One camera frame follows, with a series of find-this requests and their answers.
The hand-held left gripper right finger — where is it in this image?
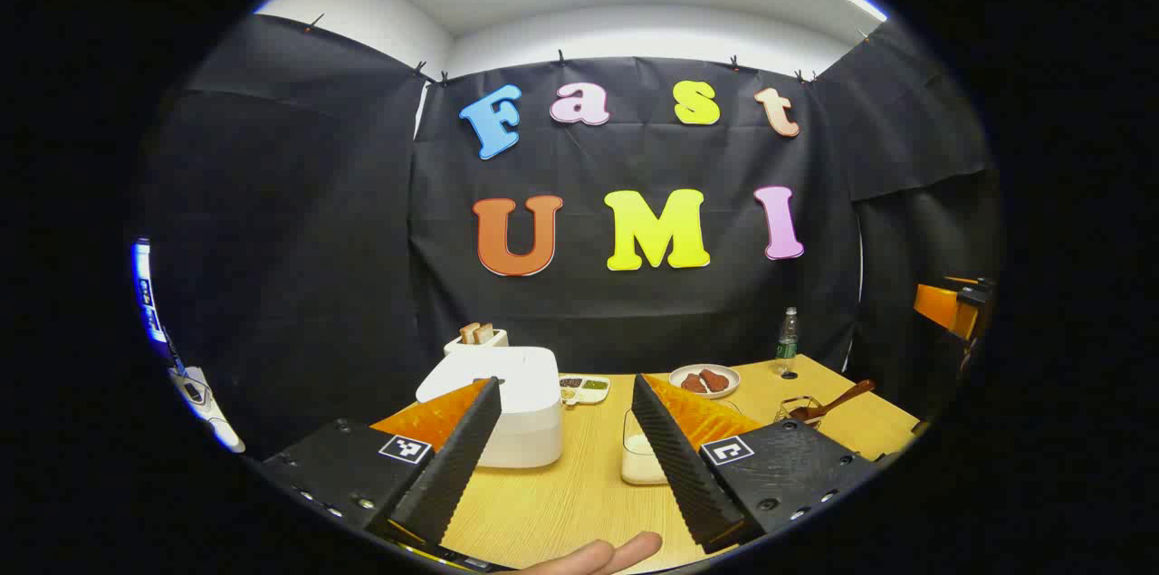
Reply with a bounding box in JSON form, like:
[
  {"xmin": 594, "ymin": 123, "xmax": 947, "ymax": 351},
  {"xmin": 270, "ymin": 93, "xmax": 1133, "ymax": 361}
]
[{"xmin": 631, "ymin": 373, "xmax": 884, "ymax": 555}]

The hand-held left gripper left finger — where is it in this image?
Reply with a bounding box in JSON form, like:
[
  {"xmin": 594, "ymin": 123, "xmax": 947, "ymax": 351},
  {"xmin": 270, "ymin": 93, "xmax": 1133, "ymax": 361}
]
[{"xmin": 263, "ymin": 376, "xmax": 503, "ymax": 558}]

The glass container of white rice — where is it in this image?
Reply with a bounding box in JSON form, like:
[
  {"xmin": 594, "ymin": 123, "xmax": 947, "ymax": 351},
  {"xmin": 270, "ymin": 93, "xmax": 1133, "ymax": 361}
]
[{"xmin": 621, "ymin": 406, "xmax": 676, "ymax": 486}]

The white rice cooker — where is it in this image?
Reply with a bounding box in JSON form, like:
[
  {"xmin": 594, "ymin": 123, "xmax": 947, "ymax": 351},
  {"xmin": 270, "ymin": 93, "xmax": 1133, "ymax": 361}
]
[{"xmin": 416, "ymin": 346, "xmax": 564, "ymax": 470}]

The wire metal chopstick holder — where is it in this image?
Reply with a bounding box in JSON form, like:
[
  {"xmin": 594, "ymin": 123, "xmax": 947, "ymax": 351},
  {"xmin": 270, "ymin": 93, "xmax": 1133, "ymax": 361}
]
[{"xmin": 776, "ymin": 396, "xmax": 825, "ymax": 428}]

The brown wooden spoon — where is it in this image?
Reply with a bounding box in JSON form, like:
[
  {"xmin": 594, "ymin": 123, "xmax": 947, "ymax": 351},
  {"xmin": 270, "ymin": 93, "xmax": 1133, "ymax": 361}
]
[{"xmin": 790, "ymin": 379, "xmax": 876, "ymax": 424}]

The white round plate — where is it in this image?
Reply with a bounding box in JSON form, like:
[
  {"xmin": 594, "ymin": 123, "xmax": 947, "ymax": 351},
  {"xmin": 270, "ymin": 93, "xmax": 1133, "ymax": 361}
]
[{"xmin": 669, "ymin": 364, "xmax": 741, "ymax": 399}]

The white toaster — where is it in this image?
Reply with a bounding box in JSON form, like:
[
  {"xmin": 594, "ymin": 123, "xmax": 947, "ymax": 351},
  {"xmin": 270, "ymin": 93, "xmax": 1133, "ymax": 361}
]
[{"xmin": 443, "ymin": 328, "xmax": 510, "ymax": 357}]

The white divided condiment dish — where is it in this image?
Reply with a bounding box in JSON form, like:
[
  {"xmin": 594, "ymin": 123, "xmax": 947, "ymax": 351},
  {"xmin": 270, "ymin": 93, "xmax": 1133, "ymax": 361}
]
[{"xmin": 558, "ymin": 374, "xmax": 611, "ymax": 406}]

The clear plastic water bottle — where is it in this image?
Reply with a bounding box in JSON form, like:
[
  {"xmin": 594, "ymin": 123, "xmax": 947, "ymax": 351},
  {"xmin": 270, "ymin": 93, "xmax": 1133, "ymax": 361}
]
[{"xmin": 776, "ymin": 307, "xmax": 800, "ymax": 377}]

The black backdrop cloth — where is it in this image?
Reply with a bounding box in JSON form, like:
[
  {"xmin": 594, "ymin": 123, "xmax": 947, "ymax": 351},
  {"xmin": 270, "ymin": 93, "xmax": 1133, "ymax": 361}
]
[{"xmin": 140, "ymin": 14, "xmax": 1001, "ymax": 458}]

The blue lit screen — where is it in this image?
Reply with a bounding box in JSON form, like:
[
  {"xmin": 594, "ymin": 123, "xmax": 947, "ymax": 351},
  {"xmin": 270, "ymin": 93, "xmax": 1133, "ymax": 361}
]
[{"xmin": 131, "ymin": 238, "xmax": 168, "ymax": 345}]

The white device with cable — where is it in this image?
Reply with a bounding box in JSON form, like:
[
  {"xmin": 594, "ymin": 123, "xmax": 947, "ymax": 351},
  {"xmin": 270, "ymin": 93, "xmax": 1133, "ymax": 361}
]
[{"xmin": 170, "ymin": 365, "xmax": 245, "ymax": 454}]

